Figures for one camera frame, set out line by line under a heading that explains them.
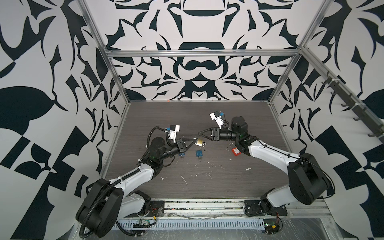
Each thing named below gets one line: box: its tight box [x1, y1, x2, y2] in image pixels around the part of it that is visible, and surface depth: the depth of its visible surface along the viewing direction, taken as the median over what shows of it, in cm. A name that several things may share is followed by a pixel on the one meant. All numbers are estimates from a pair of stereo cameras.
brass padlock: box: [196, 139, 206, 152], surface depth 77 cm
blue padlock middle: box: [196, 149, 206, 162], surface depth 93 cm
